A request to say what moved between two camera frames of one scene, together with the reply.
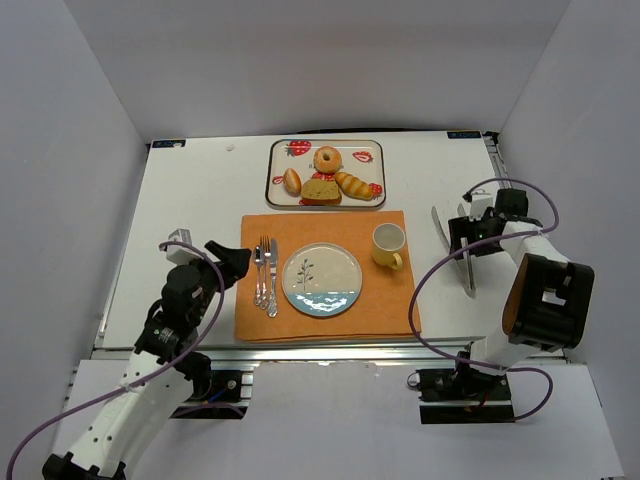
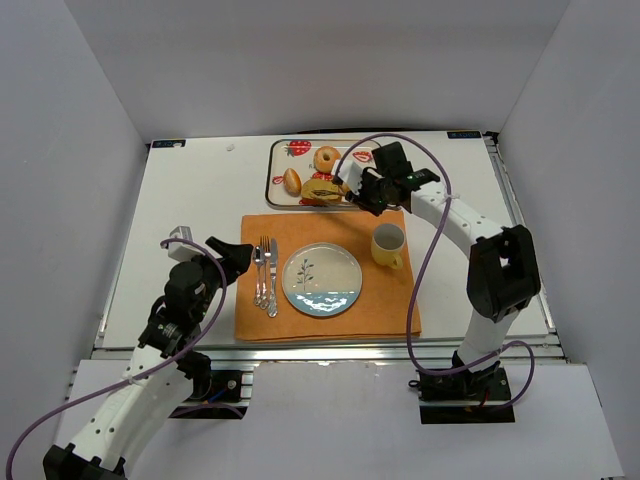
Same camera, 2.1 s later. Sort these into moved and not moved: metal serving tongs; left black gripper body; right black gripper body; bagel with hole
Moved: metal serving tongs; right black gripper body
Not moved: left black gripper body; bagel with hole
